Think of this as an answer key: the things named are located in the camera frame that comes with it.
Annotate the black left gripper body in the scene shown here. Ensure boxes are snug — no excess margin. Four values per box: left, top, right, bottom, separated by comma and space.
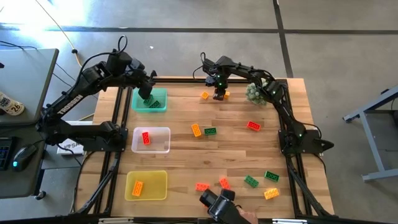
129, 58, 157, 85

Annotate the black aluminium table frame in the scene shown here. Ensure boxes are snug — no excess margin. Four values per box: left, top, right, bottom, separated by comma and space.
68, 76, 340, 224

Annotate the clear plastic bin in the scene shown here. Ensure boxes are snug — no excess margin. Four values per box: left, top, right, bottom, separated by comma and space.
131, 126, 172, 154

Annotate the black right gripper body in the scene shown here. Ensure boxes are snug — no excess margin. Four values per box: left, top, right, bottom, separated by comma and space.
213, 74, 229, 93

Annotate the yellow floor cable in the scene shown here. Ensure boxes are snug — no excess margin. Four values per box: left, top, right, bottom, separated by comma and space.
34, 0, 94, 122

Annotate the grey side table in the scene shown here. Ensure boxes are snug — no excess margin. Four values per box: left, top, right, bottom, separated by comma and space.
0, 48, 60, 126

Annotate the white printed cup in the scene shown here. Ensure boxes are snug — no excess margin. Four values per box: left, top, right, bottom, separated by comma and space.
0, 91, 25, 117

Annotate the yellow plastic bin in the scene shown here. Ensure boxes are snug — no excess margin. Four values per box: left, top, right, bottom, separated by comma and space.
124, 170, 169, 202

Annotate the grey metal bench frame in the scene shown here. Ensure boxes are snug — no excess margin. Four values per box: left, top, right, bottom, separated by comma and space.
343, 84, 398, 183

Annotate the dark grey desk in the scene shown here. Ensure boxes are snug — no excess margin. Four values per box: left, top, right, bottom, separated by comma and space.
0, 124, 47, 200

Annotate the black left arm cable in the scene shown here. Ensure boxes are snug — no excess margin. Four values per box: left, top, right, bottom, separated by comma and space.
113, 34, 129, 54

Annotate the teal plastic bin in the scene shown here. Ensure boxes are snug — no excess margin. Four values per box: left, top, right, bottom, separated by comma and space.
131, 87, 169, 113

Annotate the white printed box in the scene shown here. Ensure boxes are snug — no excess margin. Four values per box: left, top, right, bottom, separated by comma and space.
57, 138, 85, 156

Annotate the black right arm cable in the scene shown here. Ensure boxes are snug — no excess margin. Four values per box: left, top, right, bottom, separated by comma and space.
192, 51, 208, 81

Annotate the black computer mouse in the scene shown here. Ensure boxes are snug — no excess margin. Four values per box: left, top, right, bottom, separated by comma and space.
12, 144, 38, 172

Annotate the potted artificial green plant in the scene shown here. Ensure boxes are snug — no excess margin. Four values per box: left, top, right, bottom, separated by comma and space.
245, 78, 270, 106

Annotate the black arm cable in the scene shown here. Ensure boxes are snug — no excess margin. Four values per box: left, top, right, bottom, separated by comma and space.
192, 51, 208, 81
113, 34, 129, 54

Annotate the black computer keyboard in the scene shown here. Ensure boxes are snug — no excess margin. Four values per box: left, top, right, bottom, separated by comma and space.
0, 136, 14, 171

